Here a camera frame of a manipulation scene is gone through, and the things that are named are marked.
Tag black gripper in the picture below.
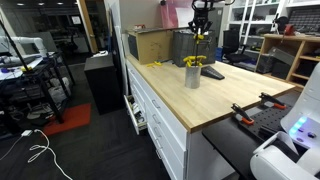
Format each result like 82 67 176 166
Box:
188 8 212 36

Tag yellow handled T wrench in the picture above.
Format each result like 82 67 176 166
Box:
193 34 206 67

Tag yellow wrenches in holder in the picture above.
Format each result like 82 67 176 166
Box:
183 55 206 67

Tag black wedge stand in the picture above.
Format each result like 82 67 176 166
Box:
201 66 224 80

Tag silver cylindrical holder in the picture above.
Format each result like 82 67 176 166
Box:
185 66 201 89

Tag yellow wrench on table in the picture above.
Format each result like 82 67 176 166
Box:
146 61 162 67

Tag grey fabric bin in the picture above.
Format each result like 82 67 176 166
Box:
172 29 217 67

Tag black office chair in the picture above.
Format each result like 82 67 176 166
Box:
222 30 251 64

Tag cardboard box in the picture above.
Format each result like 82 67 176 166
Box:
128 30 173 64

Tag white drawer cabinet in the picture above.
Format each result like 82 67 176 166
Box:
126 59 234 180

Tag wooden shelf unit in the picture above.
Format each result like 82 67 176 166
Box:
255 34 320 90

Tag left black orange clamp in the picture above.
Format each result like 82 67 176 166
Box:
231 103 254 125

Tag black orange clamp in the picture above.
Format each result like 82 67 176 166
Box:
259 92 286 110
231 103 254 125

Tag right black orange clamp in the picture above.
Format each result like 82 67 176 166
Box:
259 92 286 110

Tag black cabinet tower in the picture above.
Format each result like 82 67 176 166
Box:
84 55 123 115

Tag red floor mat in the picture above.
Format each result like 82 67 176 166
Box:
43 103 91 136

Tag black cart with clutter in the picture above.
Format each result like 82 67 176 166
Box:
0 21 70 134

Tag pink sheet on wall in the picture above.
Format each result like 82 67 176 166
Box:
159 0 194 29

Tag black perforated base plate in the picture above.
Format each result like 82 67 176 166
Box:
238 104 292 142

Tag white floor cable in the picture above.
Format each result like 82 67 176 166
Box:
0 129 74 180

